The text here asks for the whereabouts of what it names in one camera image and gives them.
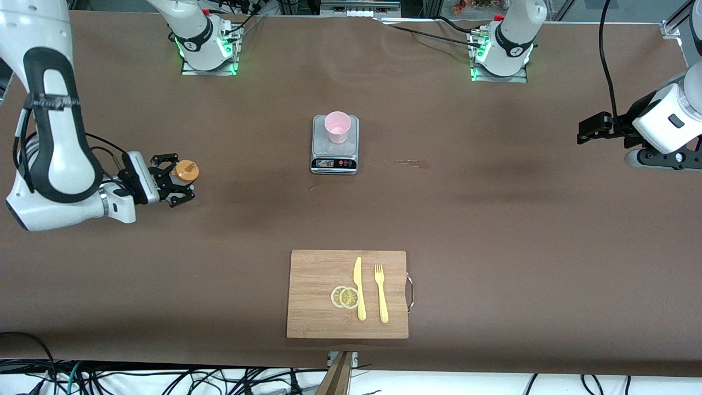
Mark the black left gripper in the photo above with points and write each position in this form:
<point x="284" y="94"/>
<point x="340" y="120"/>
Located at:
<point x="618" y="128"/>

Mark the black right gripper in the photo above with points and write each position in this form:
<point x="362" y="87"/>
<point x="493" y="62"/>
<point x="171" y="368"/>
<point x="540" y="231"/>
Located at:
<point x="149" y="179"/>

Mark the sauce bottle with orange cap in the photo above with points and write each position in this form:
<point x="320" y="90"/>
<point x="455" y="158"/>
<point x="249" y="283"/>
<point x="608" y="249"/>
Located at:
<point x="185" y="171"/>

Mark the pink plastic cup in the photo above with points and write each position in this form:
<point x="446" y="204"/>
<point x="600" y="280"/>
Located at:
<point x="337" y="126"/>

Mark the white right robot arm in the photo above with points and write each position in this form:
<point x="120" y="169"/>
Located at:
<point x="60" y="164"/>

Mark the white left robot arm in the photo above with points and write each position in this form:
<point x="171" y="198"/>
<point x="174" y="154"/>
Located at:
<point x="513" y="44"/>

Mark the brown table cover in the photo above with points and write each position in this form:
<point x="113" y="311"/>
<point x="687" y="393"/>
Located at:
<point x="164" y="274"/>

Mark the aluminium corner profile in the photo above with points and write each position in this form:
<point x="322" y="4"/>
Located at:
<point x="672" y="28"/>

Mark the silver digital kitchen scale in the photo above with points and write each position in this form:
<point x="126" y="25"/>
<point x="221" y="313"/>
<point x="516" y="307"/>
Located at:
<point x="335" y="159"/>

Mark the wooden cutting board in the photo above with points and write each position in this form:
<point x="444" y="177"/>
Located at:
<point x="312" y="296"/>

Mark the lemon slice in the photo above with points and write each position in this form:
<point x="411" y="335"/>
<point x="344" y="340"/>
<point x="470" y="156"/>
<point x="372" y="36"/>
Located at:
<point x="349" y="298"/>
<point x="334" y="297"/>

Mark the yellow plastic knife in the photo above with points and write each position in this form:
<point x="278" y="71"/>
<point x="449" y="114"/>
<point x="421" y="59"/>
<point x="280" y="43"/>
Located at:
<point x="360" y="296"/>

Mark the yellow plastic fork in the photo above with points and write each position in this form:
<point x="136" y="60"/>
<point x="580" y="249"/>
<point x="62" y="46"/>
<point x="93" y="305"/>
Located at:
<point x="382" y="302"/>

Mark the white power strip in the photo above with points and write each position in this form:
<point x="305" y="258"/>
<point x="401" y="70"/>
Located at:
<point x="362" y="13"/>

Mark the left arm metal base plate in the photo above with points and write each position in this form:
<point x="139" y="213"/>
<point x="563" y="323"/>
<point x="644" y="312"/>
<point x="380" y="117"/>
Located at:
<point x="521" y="77"/>

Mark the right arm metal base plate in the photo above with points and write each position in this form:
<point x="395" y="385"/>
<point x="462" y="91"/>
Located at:
<point x="233" y="60"/>

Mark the wooden post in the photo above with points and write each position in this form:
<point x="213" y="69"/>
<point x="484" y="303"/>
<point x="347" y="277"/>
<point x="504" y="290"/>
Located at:
<point x="335" y="378"/>

